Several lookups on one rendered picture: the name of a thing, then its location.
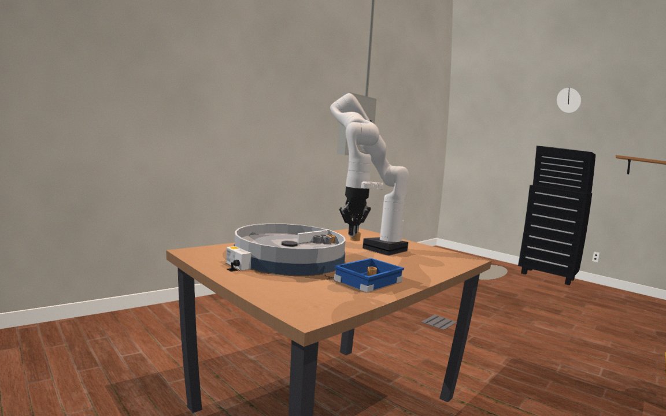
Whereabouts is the blue crate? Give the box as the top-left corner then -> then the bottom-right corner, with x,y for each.
334,258 -> 403,292

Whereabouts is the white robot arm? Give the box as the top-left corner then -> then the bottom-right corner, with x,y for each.
330,93 -> 409,242

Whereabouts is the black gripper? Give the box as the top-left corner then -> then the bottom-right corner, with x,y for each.
339,186 -> 371,237

